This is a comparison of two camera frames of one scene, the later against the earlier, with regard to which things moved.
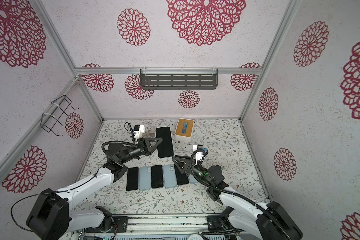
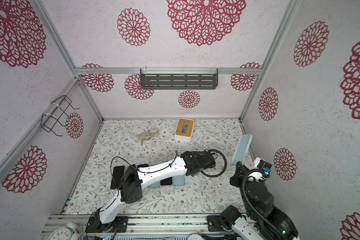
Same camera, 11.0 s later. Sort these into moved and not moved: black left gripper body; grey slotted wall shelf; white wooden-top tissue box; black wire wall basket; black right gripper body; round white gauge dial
Moved: black left gripper body; black right gripper body
Not moved: black wire wall basket; grey slotted wall shelf; white wooden-top tissue box; round white gauge dial
